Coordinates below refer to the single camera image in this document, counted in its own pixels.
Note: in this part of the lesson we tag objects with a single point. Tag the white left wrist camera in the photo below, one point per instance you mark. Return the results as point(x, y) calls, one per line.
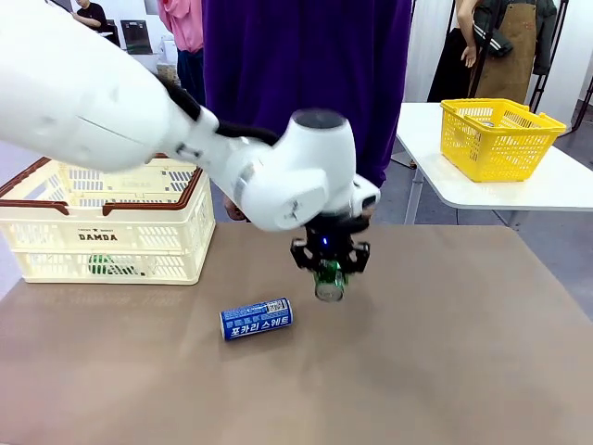
point(368, 197)

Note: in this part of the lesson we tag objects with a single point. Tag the person in purple sweater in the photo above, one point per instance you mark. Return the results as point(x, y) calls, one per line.
point(296, 60)

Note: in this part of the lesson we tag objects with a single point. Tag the brown apron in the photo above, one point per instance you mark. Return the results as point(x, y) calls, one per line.
point(507, 51)

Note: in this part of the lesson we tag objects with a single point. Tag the white side table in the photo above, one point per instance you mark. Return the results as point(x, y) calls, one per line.
point(546, 185)

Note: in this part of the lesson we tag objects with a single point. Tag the dark cans in yellow basket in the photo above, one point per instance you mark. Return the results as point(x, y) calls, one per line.
point(491, 124)

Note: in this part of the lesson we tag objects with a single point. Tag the black chair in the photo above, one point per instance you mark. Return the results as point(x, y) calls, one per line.
point(136, 37)

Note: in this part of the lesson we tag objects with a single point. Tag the person in pink top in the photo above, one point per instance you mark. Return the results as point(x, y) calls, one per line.
point(185, 28)

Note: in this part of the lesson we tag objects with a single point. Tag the person's left forearm purple sleeve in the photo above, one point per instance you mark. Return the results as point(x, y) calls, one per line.
point(382, 139)

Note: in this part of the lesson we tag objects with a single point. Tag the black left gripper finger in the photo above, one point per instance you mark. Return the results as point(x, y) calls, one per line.
point(303, 255)
point(359, 257)

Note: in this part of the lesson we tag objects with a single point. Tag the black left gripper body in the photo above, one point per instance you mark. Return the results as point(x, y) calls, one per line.
point(331, 238)

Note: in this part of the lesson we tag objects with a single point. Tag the black jacket white stripes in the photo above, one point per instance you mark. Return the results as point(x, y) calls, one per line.
point(493, 34)

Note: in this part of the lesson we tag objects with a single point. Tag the cream shopping basket brown rim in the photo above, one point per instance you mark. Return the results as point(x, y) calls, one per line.
point(139, 232)

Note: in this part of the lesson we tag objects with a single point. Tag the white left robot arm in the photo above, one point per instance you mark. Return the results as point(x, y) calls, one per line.
point(92, 92)

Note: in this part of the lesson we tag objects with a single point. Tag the seated person in black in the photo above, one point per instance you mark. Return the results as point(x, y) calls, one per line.
point(92, 14)

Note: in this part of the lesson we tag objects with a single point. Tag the black hanging garment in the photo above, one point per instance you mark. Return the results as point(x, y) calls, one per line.
point(449, 69)

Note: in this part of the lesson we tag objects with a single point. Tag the person's right hand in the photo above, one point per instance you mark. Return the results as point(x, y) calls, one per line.
point(234, 211)

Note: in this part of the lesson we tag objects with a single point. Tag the green drink can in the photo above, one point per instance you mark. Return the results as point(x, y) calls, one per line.
point(99, 267)
point(330, 287)

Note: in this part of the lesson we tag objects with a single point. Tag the black clothes rack stand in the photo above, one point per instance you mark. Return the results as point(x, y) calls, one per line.
point(553, 51)

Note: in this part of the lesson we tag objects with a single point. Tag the blue Pocari Sweat can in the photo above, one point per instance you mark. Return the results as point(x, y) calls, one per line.
point(257, 320)

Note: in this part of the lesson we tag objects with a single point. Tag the yellow plastic basket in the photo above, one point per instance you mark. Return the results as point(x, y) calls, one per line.
point(498, 148)

